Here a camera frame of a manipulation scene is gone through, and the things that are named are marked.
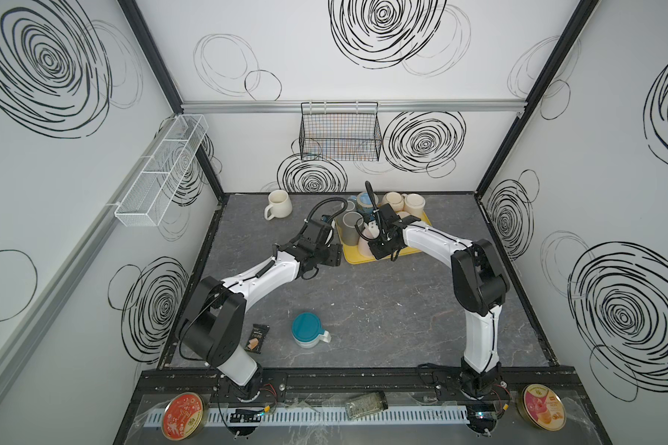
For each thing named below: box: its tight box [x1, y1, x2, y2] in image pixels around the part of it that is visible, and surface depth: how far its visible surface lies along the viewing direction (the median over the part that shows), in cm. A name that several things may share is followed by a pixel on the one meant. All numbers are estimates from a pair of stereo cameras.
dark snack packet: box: [244, 323, 270, 355], surface depth 83 cm
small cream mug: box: [401, 192, 426, 219], surface depth 111 cm
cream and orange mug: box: [382, 190, 405, 213], surface depth 110 cm
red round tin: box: [161, 391, 206, 442], surface depth 68 cm
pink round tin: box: [516, 382, 568, 433], surface depth 69 cm
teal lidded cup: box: [291, 311, 332, 349], surface depth 77 cm
